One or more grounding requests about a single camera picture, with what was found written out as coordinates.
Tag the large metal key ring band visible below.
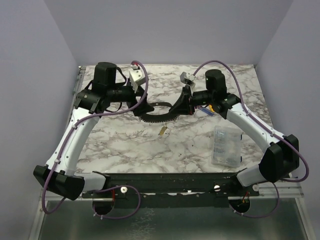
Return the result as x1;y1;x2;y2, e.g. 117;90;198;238
139;102;179;123

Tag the aluminium frame rail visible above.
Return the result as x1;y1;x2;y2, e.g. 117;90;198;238
257;181;304;199

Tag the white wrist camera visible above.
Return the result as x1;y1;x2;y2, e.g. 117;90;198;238
180;71;196;93
129;64;146;93

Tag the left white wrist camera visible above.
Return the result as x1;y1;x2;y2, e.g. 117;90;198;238
129;64;146;93

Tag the red blue screwdriver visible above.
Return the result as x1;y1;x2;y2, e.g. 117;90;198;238
198;106;214;116

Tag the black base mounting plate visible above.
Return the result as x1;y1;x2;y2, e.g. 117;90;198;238
82;171;261;208

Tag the clear plastic organizer box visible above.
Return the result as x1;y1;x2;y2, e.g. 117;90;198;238
211;125;242;168

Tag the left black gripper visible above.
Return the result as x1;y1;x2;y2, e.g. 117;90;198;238
107;81;155;116

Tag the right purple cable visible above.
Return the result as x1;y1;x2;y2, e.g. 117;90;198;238
192;59;312;219

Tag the yellow key tag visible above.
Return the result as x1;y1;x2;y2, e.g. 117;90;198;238
158;126;168;136

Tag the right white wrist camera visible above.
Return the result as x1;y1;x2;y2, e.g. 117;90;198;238
180;71;196;93

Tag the purple cable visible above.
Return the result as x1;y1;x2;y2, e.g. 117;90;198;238
41;59;151;220
192;59;312;219

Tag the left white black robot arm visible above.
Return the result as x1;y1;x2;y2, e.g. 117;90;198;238
33;61;154;200

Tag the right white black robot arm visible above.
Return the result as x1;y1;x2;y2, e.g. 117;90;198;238
169;69;300;196

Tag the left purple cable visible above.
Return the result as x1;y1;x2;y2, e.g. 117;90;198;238
41;59;151;220

